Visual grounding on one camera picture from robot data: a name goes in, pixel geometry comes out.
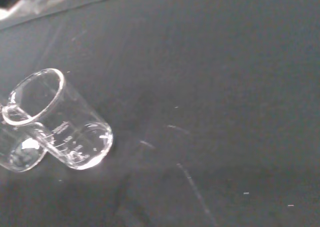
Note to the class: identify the black bench cloth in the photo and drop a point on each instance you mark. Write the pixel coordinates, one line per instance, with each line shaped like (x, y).
(200, 87)

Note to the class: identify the crumpled clear plastic sheet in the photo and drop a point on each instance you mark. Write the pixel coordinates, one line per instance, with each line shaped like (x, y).
(37, 2)

